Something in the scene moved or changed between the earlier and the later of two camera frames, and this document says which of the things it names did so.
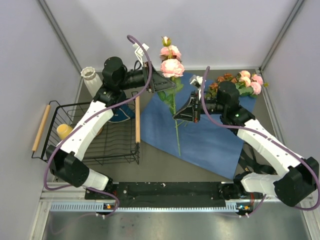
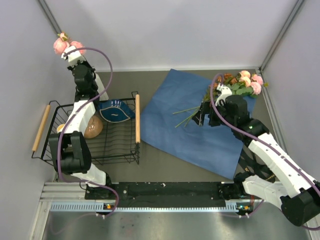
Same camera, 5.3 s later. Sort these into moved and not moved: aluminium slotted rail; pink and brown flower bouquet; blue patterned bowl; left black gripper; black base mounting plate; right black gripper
Moved: right black gripper; left black gripper
Not moved: pink and brown flower bouquet; black base mounting plate; blue patterned bowl; aluminium slotted rail
